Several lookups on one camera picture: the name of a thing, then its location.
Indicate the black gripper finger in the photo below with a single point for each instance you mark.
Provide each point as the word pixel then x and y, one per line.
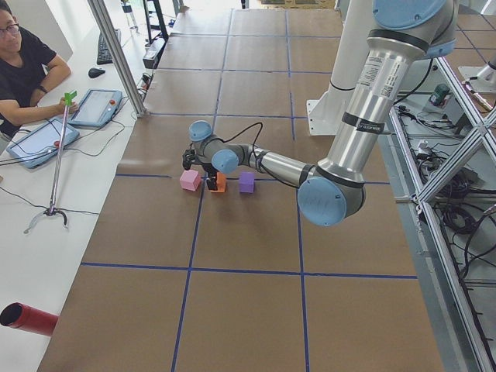
pixel 211 182

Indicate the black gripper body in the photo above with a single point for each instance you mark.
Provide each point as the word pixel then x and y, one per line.
pixel 209 170

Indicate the orange foam cube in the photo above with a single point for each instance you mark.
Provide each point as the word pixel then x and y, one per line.
pixel 221 181

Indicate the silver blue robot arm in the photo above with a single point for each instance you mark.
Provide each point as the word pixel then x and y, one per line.
pixel 380 42

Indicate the pink foam cube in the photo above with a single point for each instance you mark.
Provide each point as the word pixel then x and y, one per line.
pixel 190 180

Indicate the purple foam cube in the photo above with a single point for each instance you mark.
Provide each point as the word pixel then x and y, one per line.
pixel 246 182

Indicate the blue teach pendant far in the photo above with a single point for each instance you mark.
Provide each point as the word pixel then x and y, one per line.
pixel 96 108

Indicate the blue teach pendant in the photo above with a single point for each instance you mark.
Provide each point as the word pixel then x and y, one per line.
pixel 96 108
pixel 37 147

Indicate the black computer mouse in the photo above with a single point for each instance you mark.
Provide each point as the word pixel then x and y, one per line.
pixel 95 72

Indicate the black keyboard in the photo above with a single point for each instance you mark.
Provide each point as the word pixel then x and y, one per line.
pixel 103 52

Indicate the blue teach pendant near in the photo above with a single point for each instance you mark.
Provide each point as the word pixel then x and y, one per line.
pixel 37 147

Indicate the seated person black shirt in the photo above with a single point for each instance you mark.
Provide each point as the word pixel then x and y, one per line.
pixel 29 70

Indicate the red cardboard tube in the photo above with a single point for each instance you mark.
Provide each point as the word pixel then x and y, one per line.
pixel 27 318

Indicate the white mast base plate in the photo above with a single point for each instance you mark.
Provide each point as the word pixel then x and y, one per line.
pixel 325 114

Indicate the reacher grabber tool green handle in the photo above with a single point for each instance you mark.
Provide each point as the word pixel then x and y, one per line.
pixel 52 209

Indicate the aluminium frame post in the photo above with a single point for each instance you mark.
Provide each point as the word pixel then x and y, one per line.
pixel 104 22

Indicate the aluminium frame rail right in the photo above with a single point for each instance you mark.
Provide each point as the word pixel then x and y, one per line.
pixel 440 149

